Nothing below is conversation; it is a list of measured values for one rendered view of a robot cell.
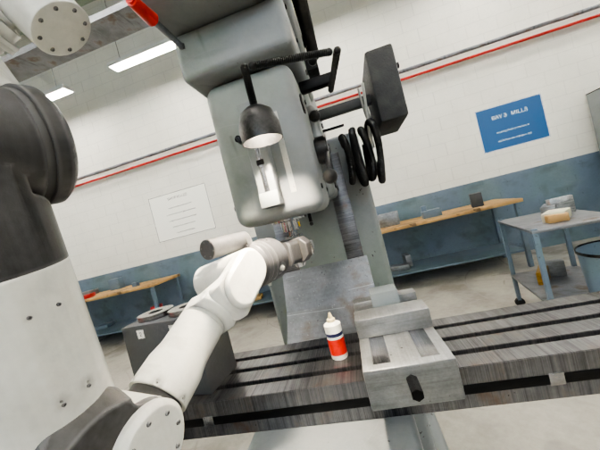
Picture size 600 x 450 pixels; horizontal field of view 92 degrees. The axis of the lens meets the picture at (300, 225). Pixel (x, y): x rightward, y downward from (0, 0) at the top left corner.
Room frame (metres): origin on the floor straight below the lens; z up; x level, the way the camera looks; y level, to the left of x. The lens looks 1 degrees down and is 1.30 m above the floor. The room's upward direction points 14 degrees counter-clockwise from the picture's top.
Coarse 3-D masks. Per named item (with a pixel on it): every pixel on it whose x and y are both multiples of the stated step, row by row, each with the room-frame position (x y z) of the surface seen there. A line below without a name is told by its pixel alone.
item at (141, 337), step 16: (144, 320) 0.72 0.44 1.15; (160, 320) 0.71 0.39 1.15; (176, 320) 0.67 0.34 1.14; (128, 336) 0.72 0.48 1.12; (144, 336) 0.70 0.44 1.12; (160, 336) 0.69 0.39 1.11; (224, 336) 0.75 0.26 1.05; (128, 352) 0.72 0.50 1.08; (144, 352) 0.71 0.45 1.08; (224, 352) 0.74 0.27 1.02; (208, 368) 0.67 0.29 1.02; (224, 368) 0.72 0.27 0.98; (208, 384) 0.66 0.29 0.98
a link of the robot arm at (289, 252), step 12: (264, 240) 0.57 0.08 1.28; (276, 240) 0.59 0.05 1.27; (288, 240) 0.64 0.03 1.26; (300, 240) 0.63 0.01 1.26; (276, 252) 0.55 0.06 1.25; (288, 252) 0.60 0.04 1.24; (300, 252) 0.63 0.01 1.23; (312, 252) 0.63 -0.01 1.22; (288, 264) 0.60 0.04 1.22; (276, 276) 0.55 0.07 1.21
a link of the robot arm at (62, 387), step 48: (0, 288) 0.19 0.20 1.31; (48, 288) 0.21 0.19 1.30; (0, 336) 0.19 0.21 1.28; (48, 336) 0.21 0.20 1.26; (96, 336) 0.25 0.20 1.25; (0, 384) 0.19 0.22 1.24; (48, 384) 0.20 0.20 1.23; (96, 384) 0.24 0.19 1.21; (0, 432) 0.19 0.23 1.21; (48, 432) 0.20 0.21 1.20; (96, 432) 0.22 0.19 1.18; (144, 432) 0.25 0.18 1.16
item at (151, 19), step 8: (128, 0) 0.46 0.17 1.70; (136, 0) 0.46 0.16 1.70; (136, 8) 0.47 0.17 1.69; (144, 8) 0.47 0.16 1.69; (144, 16) 0.48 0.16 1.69; (152, 16) 0.49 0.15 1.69; (152, 24) 0.50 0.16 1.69; (160, 24) 0.52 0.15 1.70; (168, 32) 0.54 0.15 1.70; (176, 40) 0.57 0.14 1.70; (184, 48) 0.59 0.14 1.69
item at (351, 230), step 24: (336, 144) 1.03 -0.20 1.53; (336, 168) 1.03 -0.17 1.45; (360, 192) 1.03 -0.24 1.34; (312, 216) 1.06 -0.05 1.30; (336, 216) 1.05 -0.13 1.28; (360, 216) 1.03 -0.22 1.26; (312, 240) 1.06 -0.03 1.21; (336, 240) 1.05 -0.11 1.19; (360, 240) 1.03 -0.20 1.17; (312, 264) 1.07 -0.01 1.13; (384, 264) 1.02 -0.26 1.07
